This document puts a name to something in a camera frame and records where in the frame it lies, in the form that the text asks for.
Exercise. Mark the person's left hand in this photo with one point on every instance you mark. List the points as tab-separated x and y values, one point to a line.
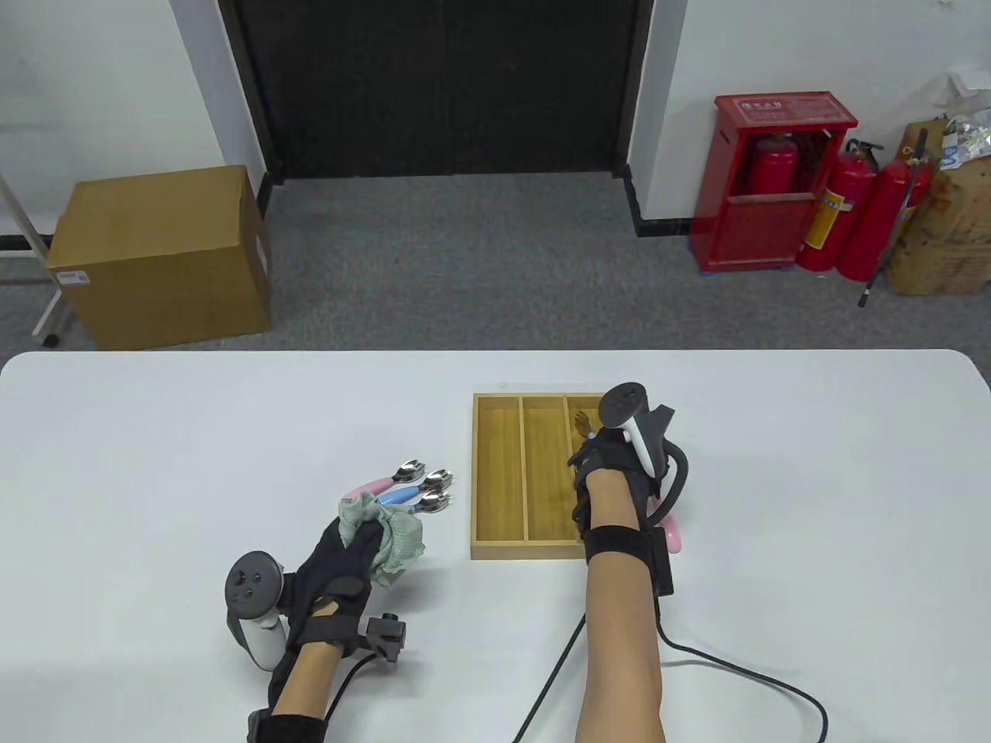
329	580

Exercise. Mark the person's right hand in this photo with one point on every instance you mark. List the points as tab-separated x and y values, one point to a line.
612	464

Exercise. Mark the green fish scale cleaning cloth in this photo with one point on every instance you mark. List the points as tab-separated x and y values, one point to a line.
399	542

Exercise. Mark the person's left forearm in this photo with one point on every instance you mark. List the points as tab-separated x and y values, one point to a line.
306	681

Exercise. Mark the person's right forearm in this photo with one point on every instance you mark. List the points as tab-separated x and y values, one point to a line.
619	658

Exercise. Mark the black grey right hand controller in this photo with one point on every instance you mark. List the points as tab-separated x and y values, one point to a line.
623	402

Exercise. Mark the black grey hand controller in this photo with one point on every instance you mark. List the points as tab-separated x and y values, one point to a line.
623	402
252	580

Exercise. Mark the wooden cutlery tray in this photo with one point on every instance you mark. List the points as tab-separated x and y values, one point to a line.
542	464

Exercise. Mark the black grey left hand controller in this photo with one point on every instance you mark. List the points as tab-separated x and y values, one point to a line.
252	580

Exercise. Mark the black right armband pack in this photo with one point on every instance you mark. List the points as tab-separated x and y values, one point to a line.
619	546

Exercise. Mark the black armband pack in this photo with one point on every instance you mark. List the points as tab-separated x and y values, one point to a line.
619	546
286	731

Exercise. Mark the black left armband pack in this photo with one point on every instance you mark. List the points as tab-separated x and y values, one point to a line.
286	731

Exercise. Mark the red fire extinguisher cabinet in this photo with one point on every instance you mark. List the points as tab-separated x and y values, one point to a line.
743	232

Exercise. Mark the yellow label red fire extinguisher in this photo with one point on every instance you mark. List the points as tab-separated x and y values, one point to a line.
848	193

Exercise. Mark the brown cardboard box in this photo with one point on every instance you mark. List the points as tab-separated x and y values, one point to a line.
155	255

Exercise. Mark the white rolling whiteboard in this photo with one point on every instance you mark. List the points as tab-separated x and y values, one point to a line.
46	309

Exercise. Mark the worn printed cardboard box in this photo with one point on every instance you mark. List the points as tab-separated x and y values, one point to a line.
952	240

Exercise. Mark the black double door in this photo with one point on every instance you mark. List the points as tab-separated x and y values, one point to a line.
441	85

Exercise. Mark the crumpled silver foil bag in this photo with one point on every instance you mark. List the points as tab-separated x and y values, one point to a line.
968	139

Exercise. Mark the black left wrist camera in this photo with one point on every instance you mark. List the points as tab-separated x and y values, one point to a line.
385	635

